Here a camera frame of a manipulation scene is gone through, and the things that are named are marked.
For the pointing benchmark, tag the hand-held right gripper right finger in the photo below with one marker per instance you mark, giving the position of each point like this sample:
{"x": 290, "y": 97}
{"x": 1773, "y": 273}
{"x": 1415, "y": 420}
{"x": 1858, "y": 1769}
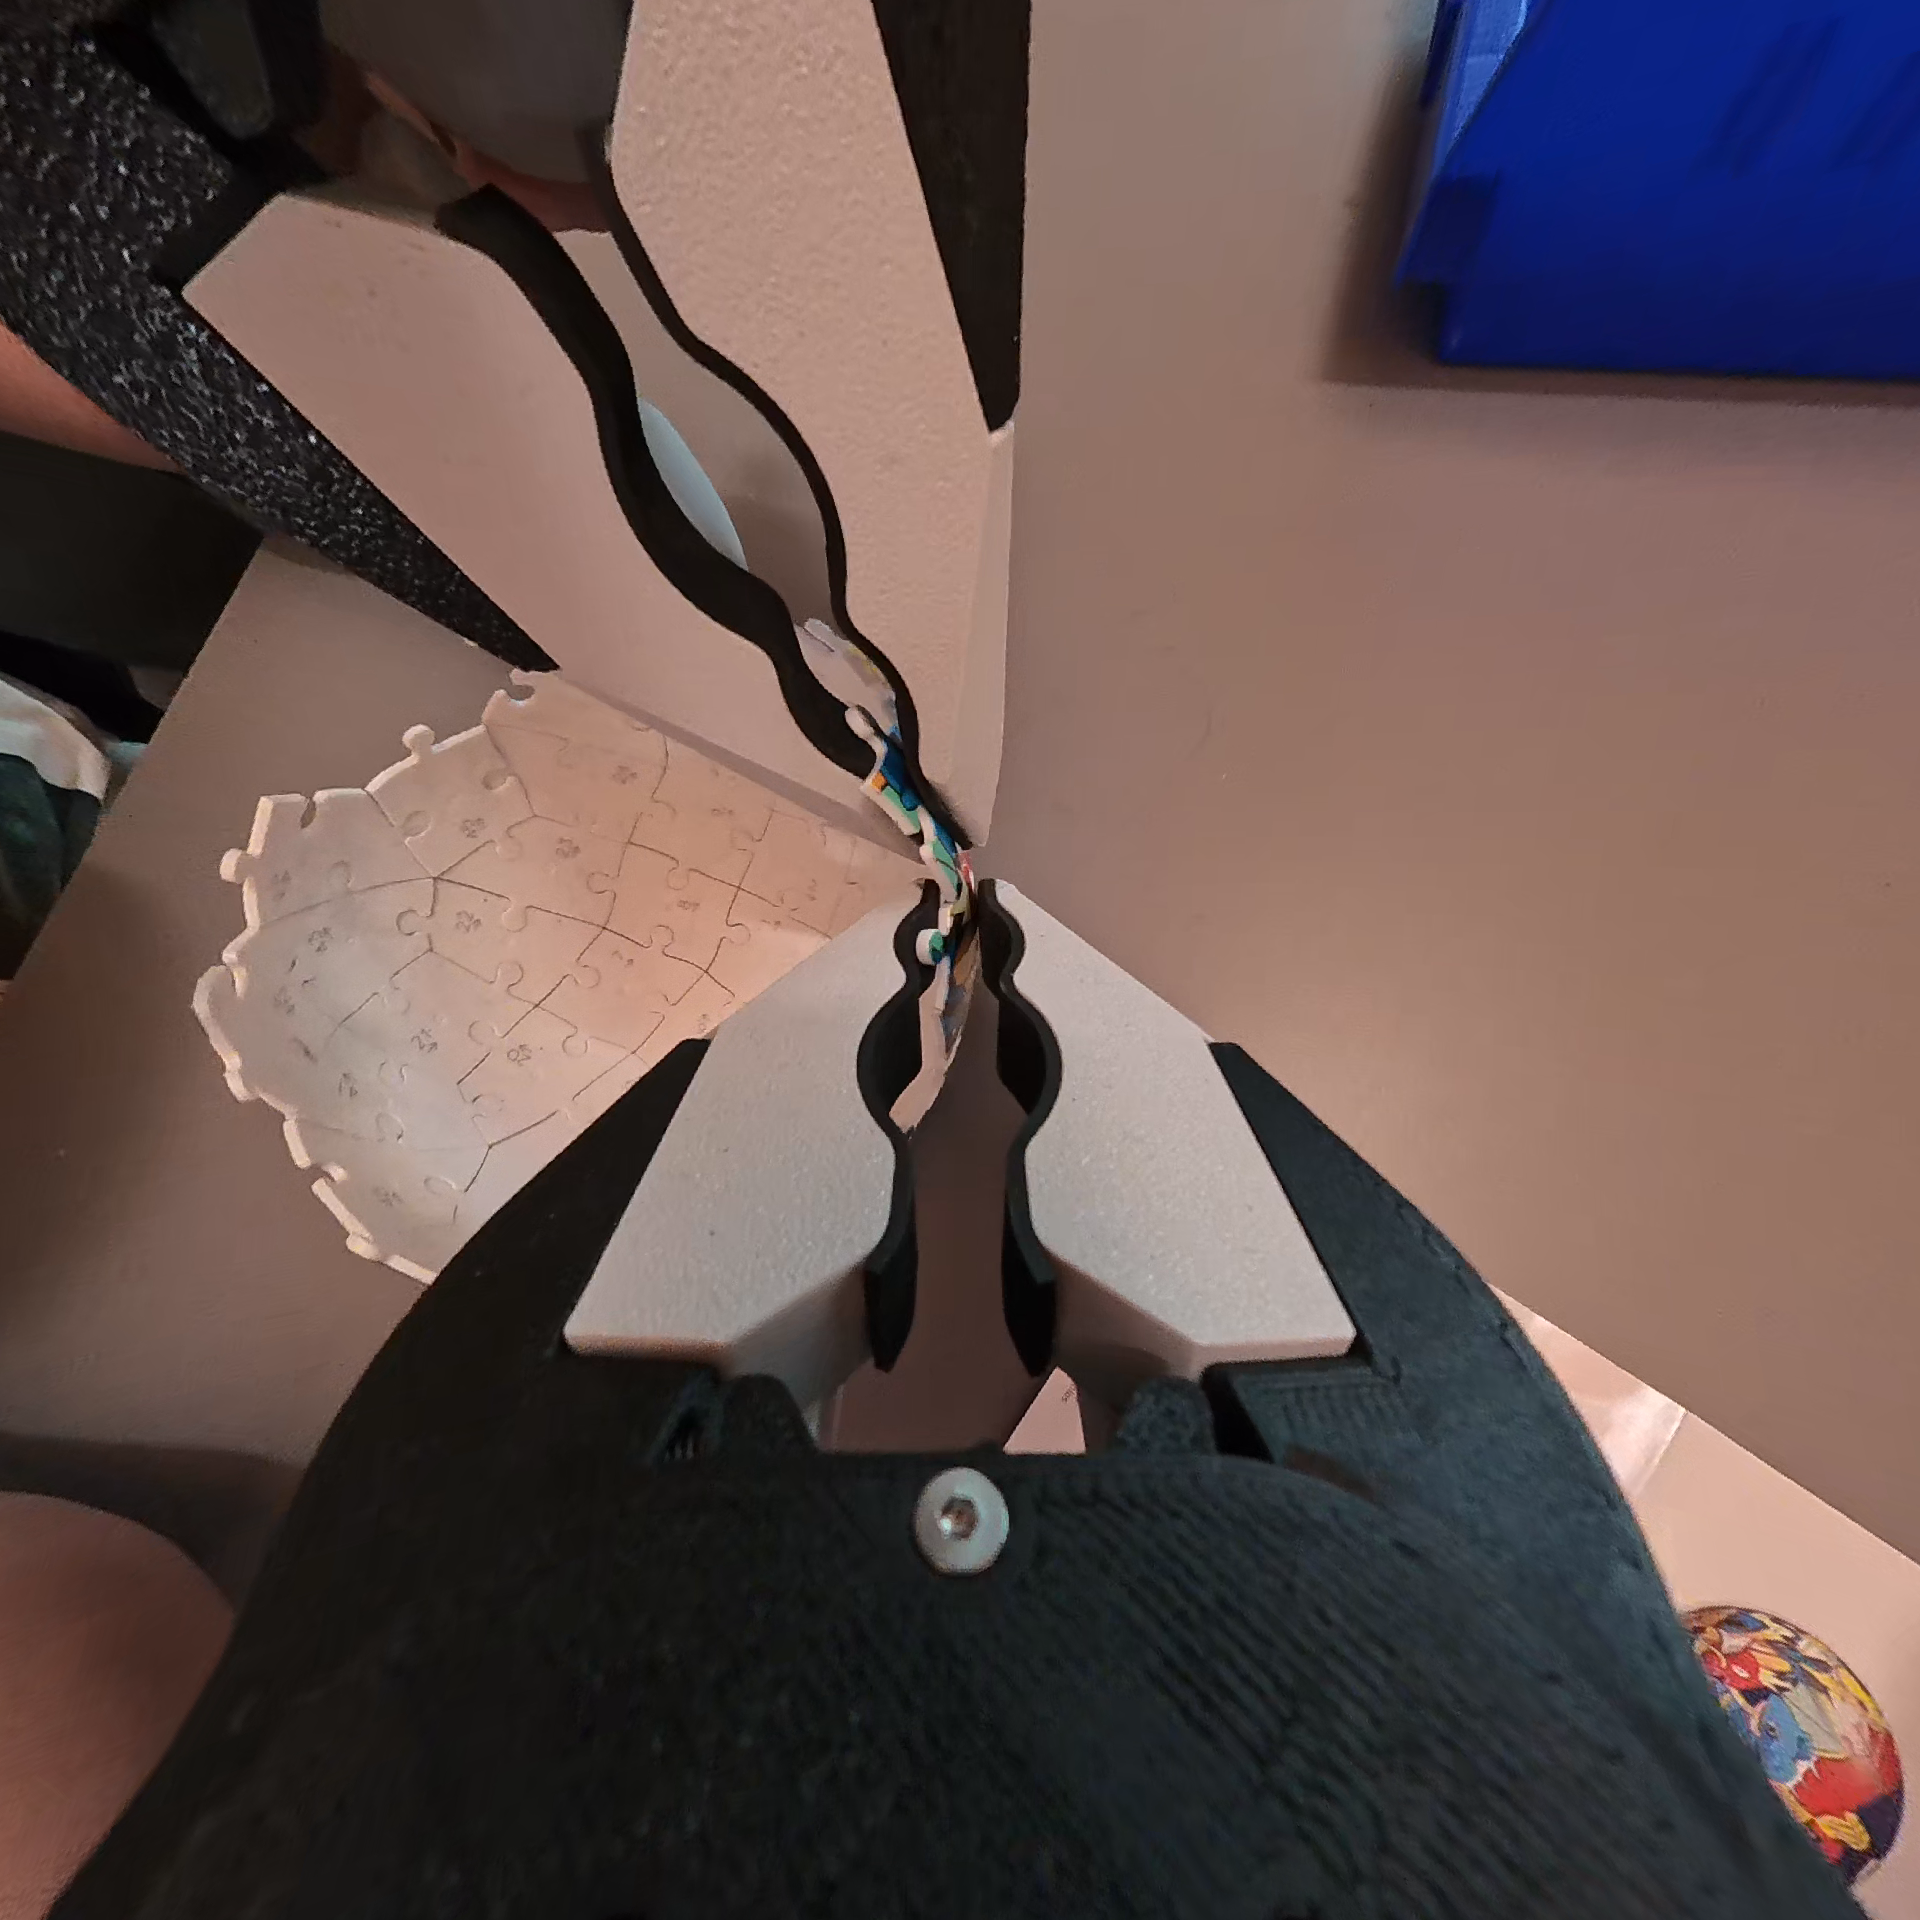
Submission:
{"x": 1184, "y": 1201}

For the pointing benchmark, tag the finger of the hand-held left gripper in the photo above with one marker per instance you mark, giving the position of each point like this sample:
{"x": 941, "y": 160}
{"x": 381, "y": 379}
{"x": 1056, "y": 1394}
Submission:
{"x": 810, "y": 224}
{"x": 389, "y": 388}

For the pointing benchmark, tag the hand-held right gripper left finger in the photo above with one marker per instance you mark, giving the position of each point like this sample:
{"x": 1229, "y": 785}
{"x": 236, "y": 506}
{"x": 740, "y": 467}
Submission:
{"x": 734, "y": 1201}

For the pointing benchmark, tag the single colourful jigsaw piece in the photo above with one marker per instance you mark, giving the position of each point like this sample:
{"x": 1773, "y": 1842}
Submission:
{"x": 938, "y": 1035}

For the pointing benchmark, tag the colourful half-built puzzle ball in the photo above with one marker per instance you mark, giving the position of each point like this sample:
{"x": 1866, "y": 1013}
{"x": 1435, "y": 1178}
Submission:
{"x": 452, "y": 960}

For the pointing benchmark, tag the white printed paper leaflet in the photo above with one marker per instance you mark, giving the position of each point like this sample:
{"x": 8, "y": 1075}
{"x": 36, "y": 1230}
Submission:
{"x": 1725, "y": 1515}

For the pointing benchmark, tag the blue plastic bin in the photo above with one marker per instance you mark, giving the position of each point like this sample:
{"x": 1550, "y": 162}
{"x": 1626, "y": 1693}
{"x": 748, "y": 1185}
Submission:
{"x": 1652, "y": 149}

